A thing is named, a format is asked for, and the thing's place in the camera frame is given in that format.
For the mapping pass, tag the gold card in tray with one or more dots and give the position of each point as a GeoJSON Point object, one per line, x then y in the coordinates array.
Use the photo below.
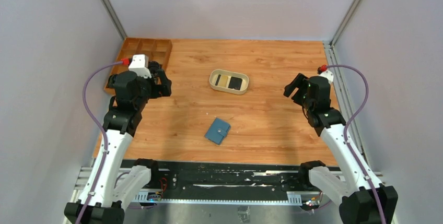
{"type": "Point", "coordinates": [223, 81]}

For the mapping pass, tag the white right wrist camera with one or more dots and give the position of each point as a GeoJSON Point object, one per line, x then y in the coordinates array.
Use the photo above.
{"type": "Point", "coordinates": [328, 75]}

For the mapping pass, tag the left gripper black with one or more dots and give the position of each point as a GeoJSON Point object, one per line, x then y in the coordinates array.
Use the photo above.
{"type": "Point", "coordinates": [163, 89]}

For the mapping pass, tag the beige oval tray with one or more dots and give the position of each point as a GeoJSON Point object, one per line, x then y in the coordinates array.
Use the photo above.
{"type": "Point", "coordinates": [214, 77]}

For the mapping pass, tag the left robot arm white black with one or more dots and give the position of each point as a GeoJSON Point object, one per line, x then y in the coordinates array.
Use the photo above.
{"type": "Point", "coordinates": [105, 198]}

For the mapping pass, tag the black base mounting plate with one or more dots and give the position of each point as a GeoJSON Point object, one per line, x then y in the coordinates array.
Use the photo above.
{"type": "Point", "coordinates": [227, 182]}

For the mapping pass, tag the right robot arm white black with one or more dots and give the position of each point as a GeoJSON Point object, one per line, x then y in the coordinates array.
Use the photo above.
{"type": "Point", "coordinates": [361, 197]}

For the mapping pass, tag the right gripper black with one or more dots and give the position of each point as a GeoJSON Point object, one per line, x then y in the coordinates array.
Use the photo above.
{"type": "Point", "coordinates": [301, 82]}

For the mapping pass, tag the blue leather card holder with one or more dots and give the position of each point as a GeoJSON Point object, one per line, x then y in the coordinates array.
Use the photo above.
{"type": "Point", "coordinates": [218, 131]}

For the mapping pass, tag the black card in tray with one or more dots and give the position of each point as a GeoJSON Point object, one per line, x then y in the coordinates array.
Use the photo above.
{"type": "Point", "coordinates": [235, 83]}

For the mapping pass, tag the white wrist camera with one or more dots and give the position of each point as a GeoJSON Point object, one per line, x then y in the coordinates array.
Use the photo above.
{"type": "Point", "coordinates": [139, 65]}
{"type": "Point", "coordinates": [328, 75]}

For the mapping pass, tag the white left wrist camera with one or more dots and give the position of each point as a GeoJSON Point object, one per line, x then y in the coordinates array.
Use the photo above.
{"type": "Point", "coordinates": [139, 65]}

